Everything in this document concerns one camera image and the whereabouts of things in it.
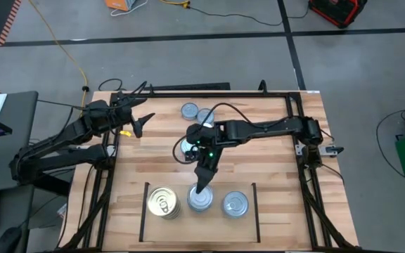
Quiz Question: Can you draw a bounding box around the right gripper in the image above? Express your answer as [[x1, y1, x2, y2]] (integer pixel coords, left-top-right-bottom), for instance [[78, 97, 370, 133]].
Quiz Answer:
[[186, 121, 226, 195]]

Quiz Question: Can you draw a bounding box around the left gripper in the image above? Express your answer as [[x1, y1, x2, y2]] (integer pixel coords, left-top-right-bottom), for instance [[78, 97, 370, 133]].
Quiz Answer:
[[110, 91, 156, 133]]

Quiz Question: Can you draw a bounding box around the green label can silver lid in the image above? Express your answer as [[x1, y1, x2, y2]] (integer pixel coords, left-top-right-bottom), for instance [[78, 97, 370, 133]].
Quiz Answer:
[[186, 183, 215, 213]]

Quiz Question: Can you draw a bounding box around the blue fish label can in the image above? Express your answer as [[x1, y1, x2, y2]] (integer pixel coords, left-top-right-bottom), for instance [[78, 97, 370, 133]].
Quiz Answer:
[[179, 138, 197, 157]]

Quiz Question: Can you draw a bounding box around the black power strip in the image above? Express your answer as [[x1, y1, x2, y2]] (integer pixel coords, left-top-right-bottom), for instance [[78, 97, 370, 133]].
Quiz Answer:
[[143, 82, 231, 92]]

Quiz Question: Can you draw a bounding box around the orange box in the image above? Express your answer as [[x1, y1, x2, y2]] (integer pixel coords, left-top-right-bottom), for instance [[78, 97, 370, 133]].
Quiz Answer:
[[104, 0, 139, 12]]

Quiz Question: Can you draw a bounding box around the grey desk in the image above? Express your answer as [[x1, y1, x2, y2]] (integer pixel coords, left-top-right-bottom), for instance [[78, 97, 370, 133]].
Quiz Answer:
[[0, 90, 39, 253]]

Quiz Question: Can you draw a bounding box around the silver metal clamp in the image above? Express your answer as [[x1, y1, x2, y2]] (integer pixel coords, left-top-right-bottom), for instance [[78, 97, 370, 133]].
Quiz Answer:
[[320, 144, 345, 157]]

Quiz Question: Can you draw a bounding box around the black computer mouse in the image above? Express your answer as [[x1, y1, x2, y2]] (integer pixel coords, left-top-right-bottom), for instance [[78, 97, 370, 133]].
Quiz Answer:
[[0, 226, 22, 253]]

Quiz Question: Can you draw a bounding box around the red and black case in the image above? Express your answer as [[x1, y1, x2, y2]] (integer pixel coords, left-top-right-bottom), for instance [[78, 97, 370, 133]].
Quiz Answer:
[[307, 0, 368, 30]]

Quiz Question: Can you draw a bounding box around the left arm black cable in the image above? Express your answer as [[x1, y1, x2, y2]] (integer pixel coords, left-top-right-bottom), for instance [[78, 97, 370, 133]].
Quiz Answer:
[[117, 81, 149, 106]]

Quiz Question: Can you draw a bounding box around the black cable loop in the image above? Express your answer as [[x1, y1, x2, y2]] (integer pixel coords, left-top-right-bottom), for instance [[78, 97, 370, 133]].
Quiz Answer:
[[98, 77, 124, 92]]

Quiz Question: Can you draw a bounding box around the yellow power cable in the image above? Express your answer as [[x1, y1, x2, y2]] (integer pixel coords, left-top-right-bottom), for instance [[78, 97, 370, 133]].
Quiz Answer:
[[27, 0, 88, 119]]

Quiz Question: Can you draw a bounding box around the thin black cable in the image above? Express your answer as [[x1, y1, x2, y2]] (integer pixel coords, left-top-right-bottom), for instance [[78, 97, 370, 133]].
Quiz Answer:
[[37, 99, 91, 110], [375, 108, 405, 179]]

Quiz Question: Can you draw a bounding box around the black metal table frame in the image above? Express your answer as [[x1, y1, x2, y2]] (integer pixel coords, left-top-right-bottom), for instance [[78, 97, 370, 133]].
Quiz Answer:
[[53, 90, 360, 253]]

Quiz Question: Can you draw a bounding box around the white floor cable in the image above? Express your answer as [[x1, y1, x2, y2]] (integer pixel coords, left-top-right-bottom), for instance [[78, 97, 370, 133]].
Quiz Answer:
[[110, 0, 150, 18]]

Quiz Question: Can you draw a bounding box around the yellow cable plug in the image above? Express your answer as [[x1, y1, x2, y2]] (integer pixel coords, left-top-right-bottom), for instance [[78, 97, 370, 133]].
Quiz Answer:
[[159, 0, 191, 9]]

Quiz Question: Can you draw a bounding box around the black floor cable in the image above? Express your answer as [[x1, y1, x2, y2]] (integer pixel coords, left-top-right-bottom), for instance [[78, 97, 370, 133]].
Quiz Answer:
[[188, 5, 311, 27]]

